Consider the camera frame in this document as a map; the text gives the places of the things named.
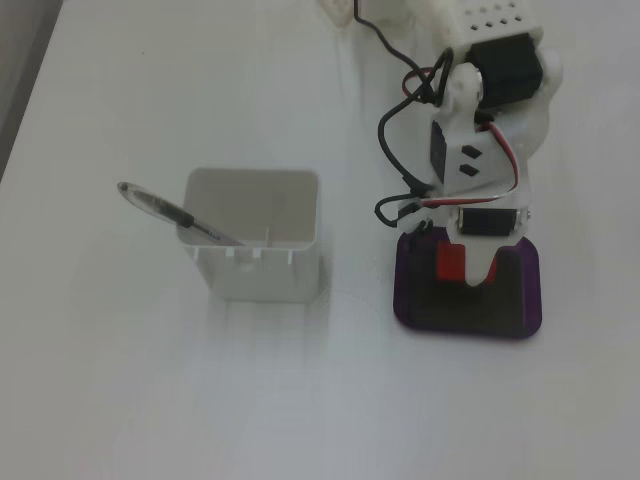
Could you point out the clear black ballpoint pen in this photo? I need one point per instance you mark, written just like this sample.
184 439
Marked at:
160 205

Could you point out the purple tray with dark inlay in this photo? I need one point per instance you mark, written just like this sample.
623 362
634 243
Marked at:
515 305

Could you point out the red rectangular cube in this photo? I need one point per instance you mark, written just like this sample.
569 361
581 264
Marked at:
450 262

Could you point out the white plastic pen holder box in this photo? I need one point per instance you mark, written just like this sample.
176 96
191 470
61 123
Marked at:
265 275

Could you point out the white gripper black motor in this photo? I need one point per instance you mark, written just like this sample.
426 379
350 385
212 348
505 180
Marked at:
486 223

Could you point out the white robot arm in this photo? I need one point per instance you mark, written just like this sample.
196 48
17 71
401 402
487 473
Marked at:
492 22

